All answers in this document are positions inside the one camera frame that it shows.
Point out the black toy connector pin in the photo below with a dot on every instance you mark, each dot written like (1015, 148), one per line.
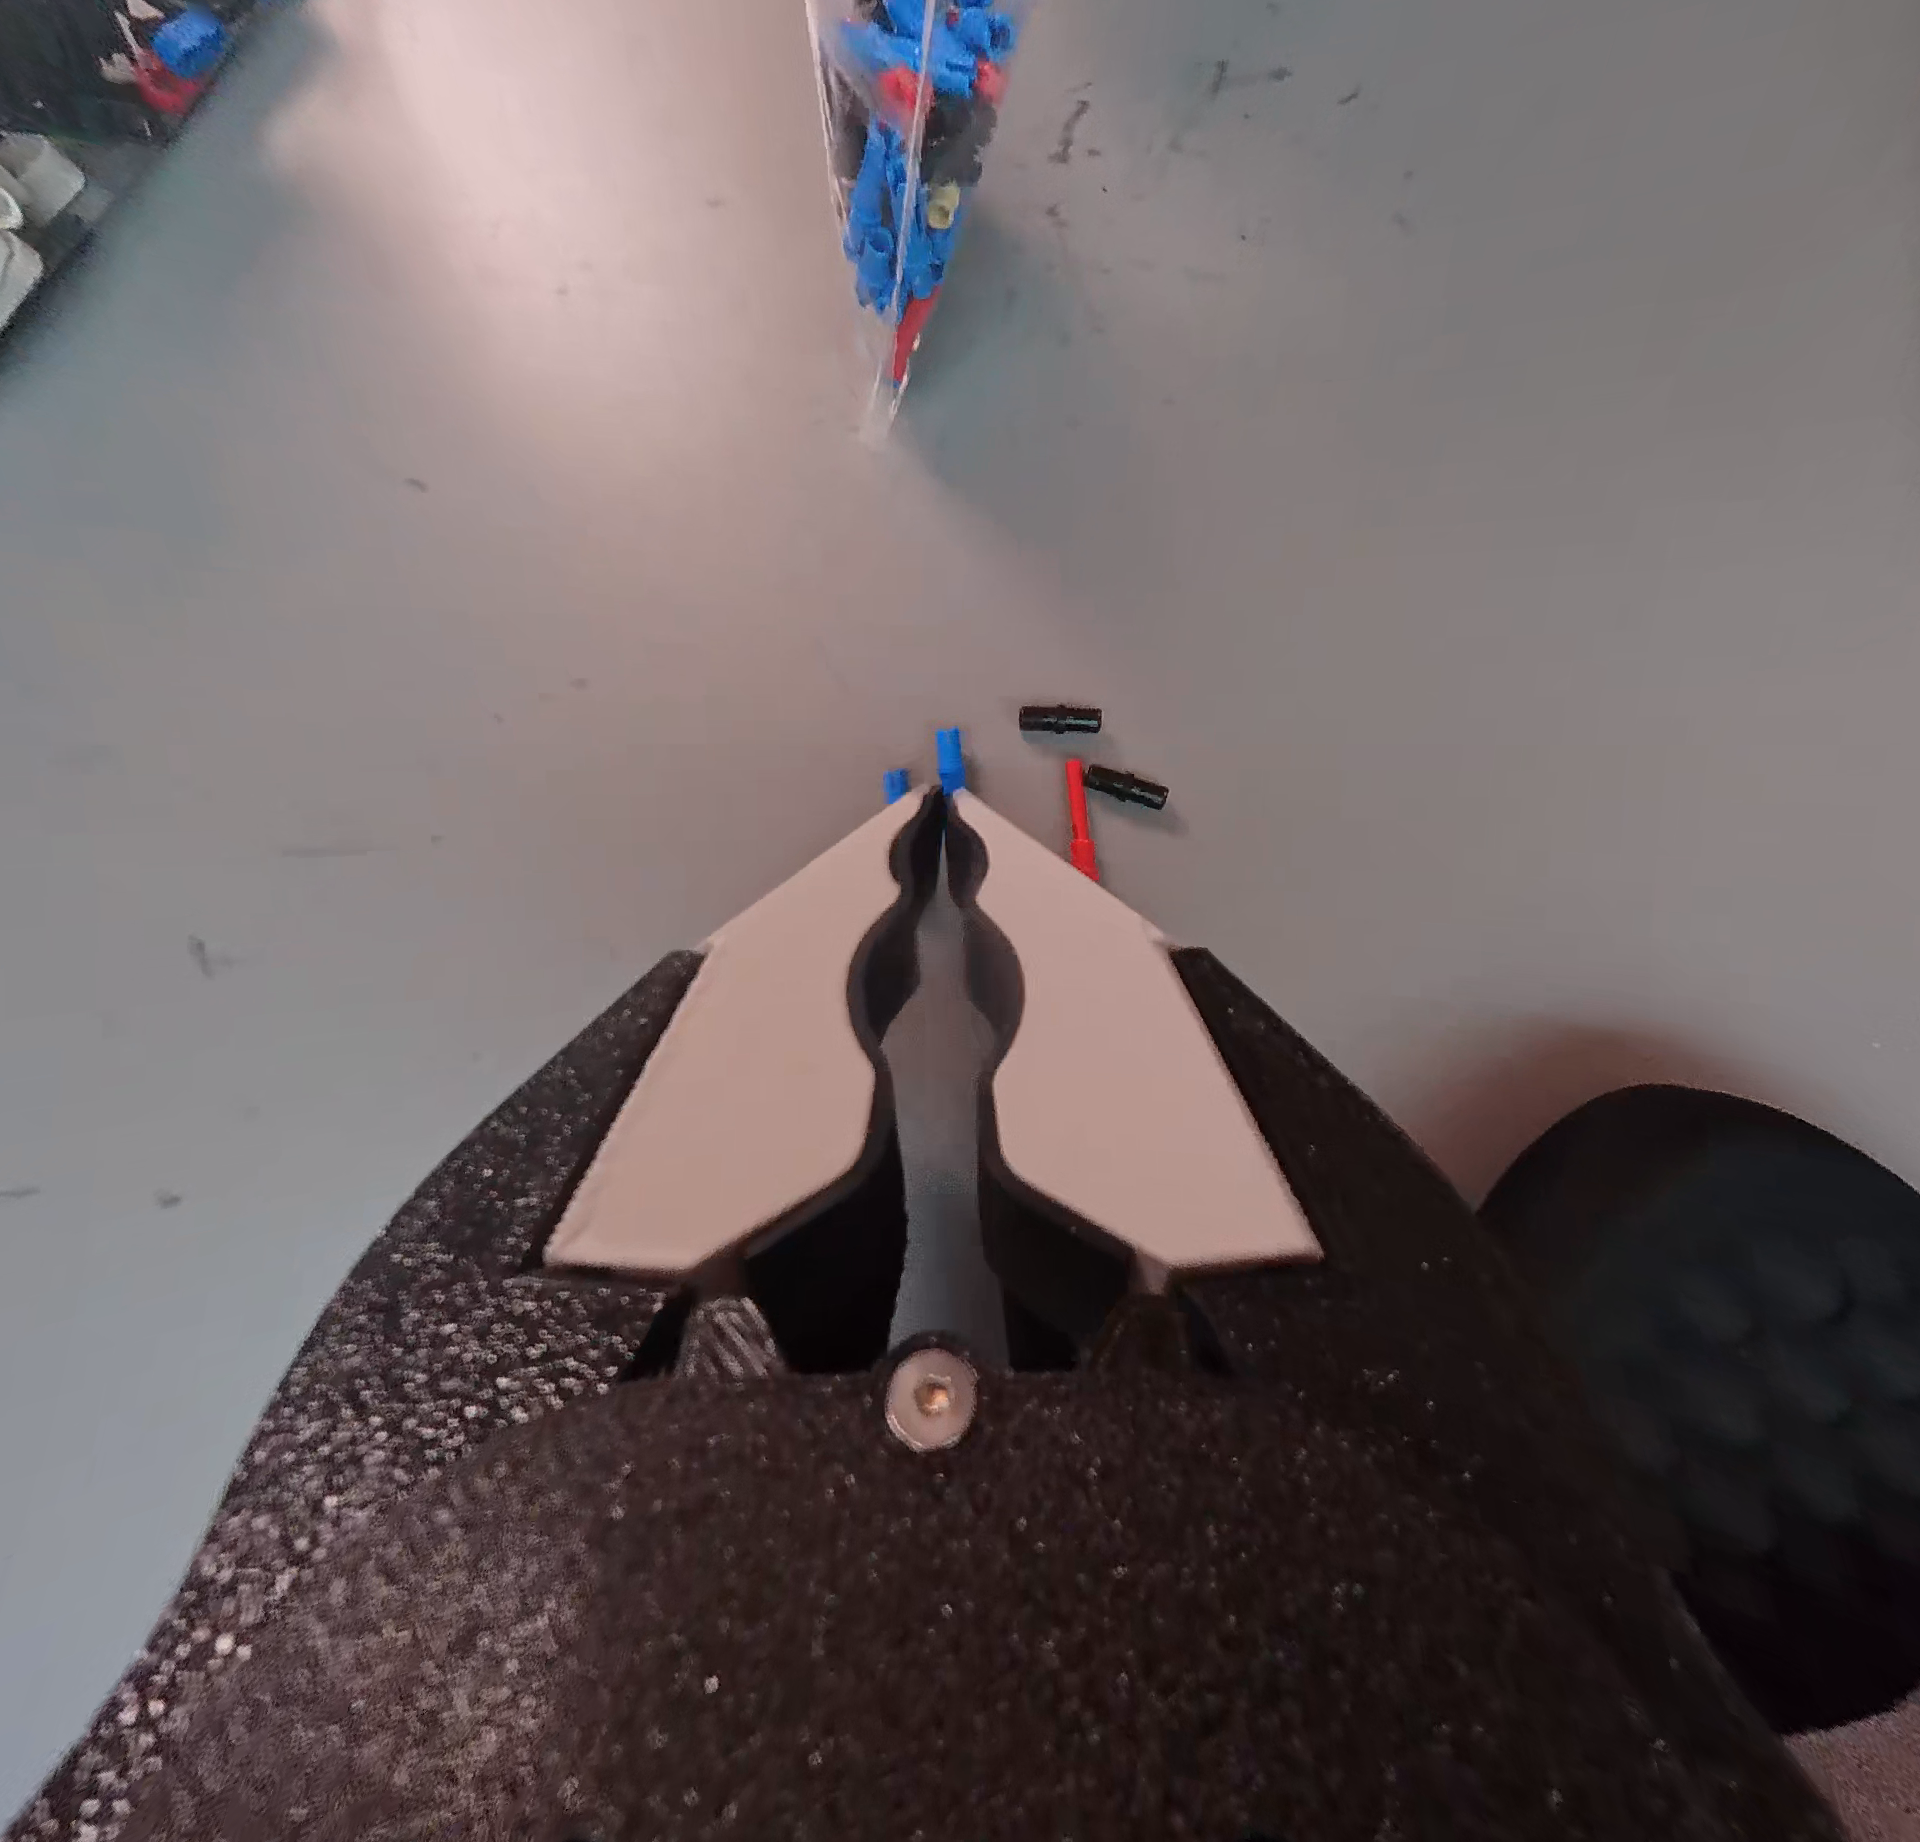
(1062, 718)
(1128, 789)

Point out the grey desk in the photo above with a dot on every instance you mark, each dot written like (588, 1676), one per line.
(451, 672)

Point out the person's bleached grey hoodie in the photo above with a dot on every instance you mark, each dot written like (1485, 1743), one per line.
(1866, 1789)

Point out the clear bag of blue pins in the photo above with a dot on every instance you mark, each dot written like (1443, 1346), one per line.
(900, 175)

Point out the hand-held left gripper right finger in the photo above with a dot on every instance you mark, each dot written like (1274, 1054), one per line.
(1111, 1092)

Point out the red toy axle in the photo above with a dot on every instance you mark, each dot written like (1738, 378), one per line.
(1077, 822)

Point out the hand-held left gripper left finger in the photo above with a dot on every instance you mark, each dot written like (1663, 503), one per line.
(751, 1092)

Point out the black chair armrest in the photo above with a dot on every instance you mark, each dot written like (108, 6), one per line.
(1725, 1393)

